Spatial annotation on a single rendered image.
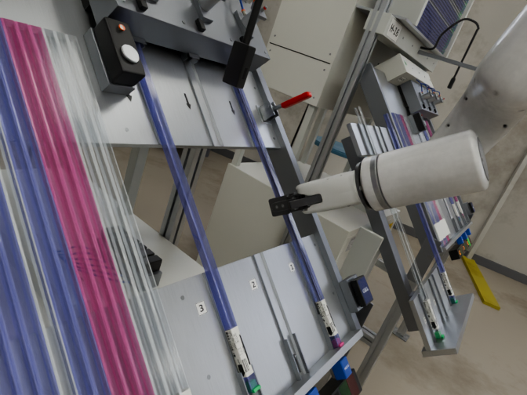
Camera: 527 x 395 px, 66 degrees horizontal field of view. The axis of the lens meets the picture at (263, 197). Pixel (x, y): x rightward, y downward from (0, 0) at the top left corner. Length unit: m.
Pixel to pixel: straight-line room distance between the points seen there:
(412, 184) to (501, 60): 0.18
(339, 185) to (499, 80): 0.24
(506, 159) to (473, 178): 3.64
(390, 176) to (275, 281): 0.23
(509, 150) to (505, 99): 3.63
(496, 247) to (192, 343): 4.04
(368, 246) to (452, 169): 0.47
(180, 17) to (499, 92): 0.44
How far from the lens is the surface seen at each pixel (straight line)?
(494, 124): 0.66
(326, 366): 0.67
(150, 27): 0.62
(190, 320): 0.51
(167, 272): 0.94
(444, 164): 0.58
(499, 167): 4.22
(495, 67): 0.58
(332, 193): 0.62
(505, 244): 4.41
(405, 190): 0.59
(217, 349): 0.53
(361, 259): 1.02
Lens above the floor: 1.12
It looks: 19 degrees down
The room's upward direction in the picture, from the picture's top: 20 degrees clockwise
